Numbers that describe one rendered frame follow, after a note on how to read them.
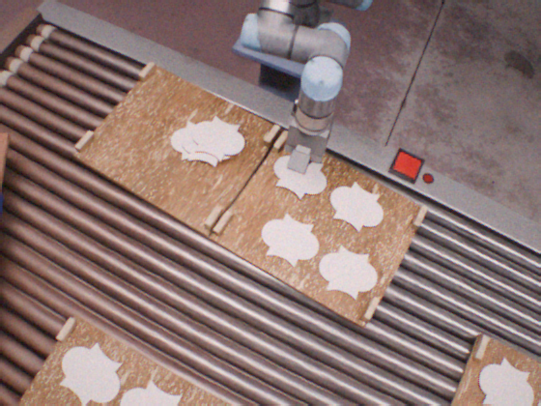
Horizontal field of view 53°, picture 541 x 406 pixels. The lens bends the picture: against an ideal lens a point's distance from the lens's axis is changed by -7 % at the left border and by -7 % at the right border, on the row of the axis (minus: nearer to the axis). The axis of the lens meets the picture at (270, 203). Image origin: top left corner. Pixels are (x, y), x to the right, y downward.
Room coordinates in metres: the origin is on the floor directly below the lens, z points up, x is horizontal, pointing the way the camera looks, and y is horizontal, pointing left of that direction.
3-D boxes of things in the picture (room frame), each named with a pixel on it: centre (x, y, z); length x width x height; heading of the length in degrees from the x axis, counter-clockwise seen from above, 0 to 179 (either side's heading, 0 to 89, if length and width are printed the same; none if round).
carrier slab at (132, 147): (0.77, 0.25, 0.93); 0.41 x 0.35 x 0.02; 67
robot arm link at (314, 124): (0.72, -0.06, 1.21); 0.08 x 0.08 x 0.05
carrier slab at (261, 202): (0.61, -0.13, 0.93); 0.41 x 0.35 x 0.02; 67
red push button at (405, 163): (0.81, -0.33, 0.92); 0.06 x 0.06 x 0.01; 70
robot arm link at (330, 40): (0.83, -0.06, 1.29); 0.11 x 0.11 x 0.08; 83
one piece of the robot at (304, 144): (0.70, -0.05, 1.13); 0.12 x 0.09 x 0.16; 167
